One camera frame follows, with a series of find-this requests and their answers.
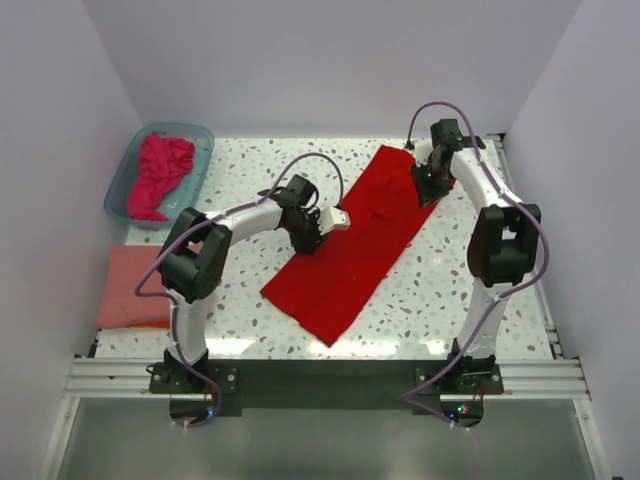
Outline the red t-shirt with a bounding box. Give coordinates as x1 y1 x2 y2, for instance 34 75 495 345
261 146 435 347

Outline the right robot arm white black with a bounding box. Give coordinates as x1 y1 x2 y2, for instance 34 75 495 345
405 119 541 364

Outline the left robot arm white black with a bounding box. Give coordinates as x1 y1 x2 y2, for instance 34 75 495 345
159 175 328 372

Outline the teal plastic bin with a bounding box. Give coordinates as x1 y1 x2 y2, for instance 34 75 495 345
104 122 215 230

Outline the magenta crumpled t-shirt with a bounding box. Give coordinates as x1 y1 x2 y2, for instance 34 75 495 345
126 133 195 222

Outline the orange folded t-shirt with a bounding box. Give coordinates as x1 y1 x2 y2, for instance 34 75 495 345
132 321 170 329

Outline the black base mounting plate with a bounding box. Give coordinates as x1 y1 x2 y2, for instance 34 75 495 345
146 355 505 426

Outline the pink folded t-shirt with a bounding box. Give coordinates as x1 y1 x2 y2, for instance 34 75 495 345
95 245 171 329

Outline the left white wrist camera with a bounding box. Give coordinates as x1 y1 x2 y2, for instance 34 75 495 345
318 206 351 235

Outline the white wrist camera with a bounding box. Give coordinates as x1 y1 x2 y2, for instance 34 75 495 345
318 206 351 235
404 139 433 165

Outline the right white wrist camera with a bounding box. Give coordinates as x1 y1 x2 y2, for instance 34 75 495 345
404 139 433 165

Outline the aluminium frame rail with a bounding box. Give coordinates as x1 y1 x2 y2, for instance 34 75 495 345
65 358 591 400

